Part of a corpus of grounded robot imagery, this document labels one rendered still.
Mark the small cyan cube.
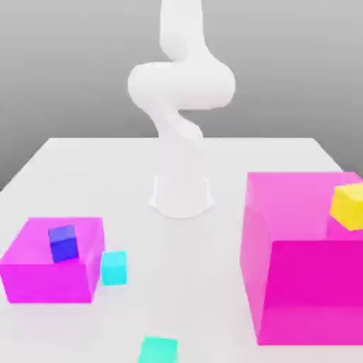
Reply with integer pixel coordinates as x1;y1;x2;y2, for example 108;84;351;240
100;250;128;286

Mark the small blue cube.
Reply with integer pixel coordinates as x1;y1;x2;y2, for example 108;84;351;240
48;224;80;264

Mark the small yellow cube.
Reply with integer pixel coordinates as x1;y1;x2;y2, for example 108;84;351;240
329;182;363;232

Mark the small turquoise cube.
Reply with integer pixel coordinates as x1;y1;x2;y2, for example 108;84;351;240
137;335;179;363

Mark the large pink box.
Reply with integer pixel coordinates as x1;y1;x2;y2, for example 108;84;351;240
239;171;363;346

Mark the large magenta box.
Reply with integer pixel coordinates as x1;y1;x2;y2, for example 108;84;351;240
0;216;106;305

